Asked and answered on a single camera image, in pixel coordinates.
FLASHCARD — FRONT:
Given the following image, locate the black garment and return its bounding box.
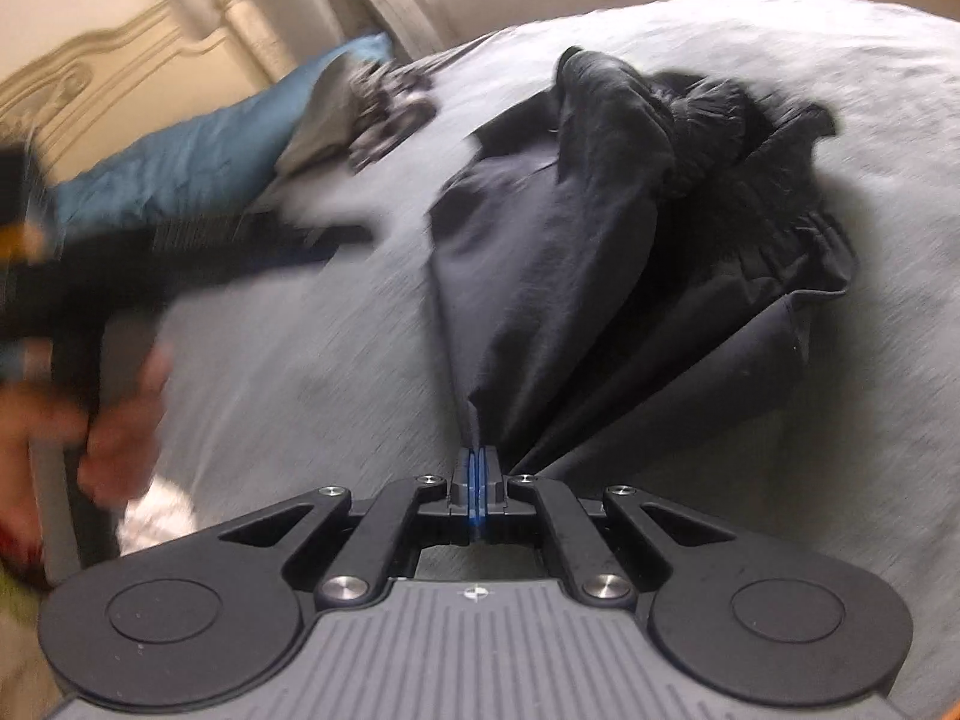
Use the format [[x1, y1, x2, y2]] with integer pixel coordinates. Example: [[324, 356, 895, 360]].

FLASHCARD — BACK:
[[430, 47, 856, 478]]

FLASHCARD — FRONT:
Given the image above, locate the person's left hand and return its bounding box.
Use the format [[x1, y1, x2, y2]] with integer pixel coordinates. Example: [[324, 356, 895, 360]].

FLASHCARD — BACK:
[[2, 344, 172, 590]]

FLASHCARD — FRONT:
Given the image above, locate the cream wooden headboard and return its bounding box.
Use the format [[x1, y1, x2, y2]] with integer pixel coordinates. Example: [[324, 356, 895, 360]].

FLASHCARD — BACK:
[[2, 0, 296, 184]]

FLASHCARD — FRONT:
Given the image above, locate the teal blue pillow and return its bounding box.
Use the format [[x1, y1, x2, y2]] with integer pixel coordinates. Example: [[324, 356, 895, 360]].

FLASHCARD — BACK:
[[53, 32, 394, 238]]

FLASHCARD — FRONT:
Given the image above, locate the white fluffy blanket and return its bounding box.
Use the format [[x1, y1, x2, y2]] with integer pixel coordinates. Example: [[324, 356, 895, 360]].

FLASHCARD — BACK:
[[116, 476, 197, 556]]

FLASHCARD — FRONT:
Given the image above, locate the grey patterned cloth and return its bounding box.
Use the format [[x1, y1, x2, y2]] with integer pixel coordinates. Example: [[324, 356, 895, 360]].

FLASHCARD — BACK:
[[275, 52, 439, 176]]

